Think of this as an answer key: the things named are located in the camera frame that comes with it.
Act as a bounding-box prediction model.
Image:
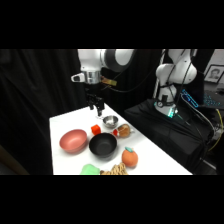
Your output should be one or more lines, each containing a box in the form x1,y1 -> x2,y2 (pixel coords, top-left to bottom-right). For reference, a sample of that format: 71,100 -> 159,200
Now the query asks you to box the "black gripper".
85,83 -> 106,118

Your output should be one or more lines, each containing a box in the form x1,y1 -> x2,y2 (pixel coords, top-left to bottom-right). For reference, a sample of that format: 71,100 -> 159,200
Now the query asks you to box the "green triangle block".
80,163 -> 101,176

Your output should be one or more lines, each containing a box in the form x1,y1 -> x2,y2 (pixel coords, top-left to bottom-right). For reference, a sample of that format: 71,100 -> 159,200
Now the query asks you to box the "small silver metal bowl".
102,115 -> 120,129

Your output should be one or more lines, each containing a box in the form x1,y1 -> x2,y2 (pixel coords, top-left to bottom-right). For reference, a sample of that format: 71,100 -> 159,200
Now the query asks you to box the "black bowl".
88,132 -> 118,159

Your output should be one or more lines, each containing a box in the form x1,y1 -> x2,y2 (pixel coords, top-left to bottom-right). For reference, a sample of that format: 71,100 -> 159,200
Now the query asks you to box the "pink bowl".
59,128 -> 89,154

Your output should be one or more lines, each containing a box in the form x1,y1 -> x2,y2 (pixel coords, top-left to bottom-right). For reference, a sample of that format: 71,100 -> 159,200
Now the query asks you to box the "orange red cube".
90,124 -> 102,136

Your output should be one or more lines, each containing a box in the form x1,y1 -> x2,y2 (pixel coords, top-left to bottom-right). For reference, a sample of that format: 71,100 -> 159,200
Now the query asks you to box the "brown bread in clear wrapper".
111,123 -> 134,139

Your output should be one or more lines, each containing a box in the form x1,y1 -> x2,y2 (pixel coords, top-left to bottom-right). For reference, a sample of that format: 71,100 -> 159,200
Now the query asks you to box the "orange plush fruit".
121,146 -> 139,168

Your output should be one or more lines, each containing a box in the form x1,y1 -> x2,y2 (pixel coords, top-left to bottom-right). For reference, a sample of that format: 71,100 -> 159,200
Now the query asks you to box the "black curtain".
0,49 -> 165,176

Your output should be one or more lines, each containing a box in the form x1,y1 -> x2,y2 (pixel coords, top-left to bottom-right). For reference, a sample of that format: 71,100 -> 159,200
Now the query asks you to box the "striped brown toy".
99,162 -> 130,176

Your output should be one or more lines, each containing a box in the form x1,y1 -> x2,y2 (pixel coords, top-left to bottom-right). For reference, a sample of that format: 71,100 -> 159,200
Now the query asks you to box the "black cloth-covered robot stand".
124,98 -> 224,176

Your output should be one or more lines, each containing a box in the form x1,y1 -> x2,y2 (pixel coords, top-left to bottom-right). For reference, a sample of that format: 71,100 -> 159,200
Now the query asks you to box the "framed portrait picture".
203,64 -> 224,84

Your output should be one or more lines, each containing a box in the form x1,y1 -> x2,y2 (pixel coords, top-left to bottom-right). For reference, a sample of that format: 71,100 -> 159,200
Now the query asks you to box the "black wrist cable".
100,75 -> 138,94

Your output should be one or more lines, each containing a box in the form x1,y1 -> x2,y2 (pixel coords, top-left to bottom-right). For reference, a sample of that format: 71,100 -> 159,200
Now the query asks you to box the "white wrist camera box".
70,73 -> 87,84

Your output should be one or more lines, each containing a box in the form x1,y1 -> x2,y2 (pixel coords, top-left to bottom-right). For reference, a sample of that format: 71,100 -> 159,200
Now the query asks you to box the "black cable along arm base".
159,49 -> 195,108

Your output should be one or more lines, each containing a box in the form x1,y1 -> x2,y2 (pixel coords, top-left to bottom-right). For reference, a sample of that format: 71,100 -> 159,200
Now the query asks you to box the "yellow cable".
207,107 -> 224,152

